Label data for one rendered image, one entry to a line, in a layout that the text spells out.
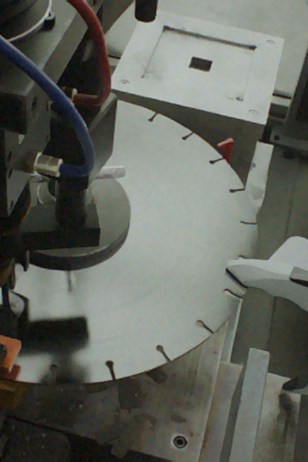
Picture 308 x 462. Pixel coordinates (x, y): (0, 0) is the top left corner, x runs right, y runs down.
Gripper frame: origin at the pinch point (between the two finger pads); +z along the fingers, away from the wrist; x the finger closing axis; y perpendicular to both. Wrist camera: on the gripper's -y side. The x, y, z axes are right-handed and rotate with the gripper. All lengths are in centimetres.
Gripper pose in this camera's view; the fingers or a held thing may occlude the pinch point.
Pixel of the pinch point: (251, 336)
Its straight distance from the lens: 67.1
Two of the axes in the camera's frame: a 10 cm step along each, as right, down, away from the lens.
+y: 3.8, -6.4, 6.7
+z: -8.4, 0.7, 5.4
